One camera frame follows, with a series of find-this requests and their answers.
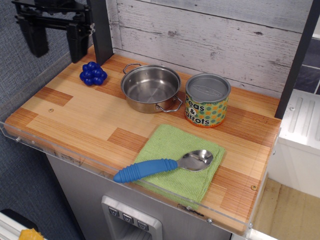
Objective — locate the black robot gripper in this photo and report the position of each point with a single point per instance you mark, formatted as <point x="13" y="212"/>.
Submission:
<point x="34" y="16"/>

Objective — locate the silver steel pot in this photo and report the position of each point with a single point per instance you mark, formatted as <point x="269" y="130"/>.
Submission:
<point x="151" y="88"/>

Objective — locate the blue plastic blueberry cluster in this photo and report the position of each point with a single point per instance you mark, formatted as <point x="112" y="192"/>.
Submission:
<point x="92" y="74"/>

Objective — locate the peas and carrots can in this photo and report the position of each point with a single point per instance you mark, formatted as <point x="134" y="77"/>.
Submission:
<point x="206" y="99"/>

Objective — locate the clear acrylic table guard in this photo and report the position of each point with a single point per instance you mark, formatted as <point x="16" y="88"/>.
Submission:
<point x="95" y="128"/>

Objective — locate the grey toy fridge cabinet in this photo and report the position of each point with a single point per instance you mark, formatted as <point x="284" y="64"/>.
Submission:
<point x="84" y="190"/>

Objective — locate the silver dispenser button panel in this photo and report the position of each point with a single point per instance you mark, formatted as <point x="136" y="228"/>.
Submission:
<point x="127" y="223"/>

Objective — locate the yellow object at corner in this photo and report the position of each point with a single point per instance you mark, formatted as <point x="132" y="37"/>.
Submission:
<point x="30" y="234"/>

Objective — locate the white toy sink unit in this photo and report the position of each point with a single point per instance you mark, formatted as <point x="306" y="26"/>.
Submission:
<point x="295" y="161"/>

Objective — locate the dark grey left post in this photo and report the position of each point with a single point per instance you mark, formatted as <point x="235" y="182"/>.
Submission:
<point x="102" y="39"/>

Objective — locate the dark grey post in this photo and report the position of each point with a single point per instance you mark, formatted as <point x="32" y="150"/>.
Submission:
<point x="102" y="39"/>
<point x="299" y="57"/>

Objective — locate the blue handled metal spoon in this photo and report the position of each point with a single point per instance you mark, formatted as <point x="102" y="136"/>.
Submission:
<point x="193" y="161"/>

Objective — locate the dark grey right post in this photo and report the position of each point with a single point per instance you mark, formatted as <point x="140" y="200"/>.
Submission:
<point x="299" y="57"/>

